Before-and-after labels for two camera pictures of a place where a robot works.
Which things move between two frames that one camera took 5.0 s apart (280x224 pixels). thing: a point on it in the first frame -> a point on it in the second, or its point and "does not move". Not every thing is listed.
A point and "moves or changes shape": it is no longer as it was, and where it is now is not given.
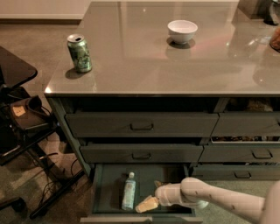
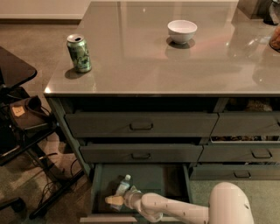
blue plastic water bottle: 128,202 moves or changes shape
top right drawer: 247,123 does not move
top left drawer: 141,124 does not move
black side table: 13,70 does not move
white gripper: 164,193 -> 130,198
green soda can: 80,52 does not move
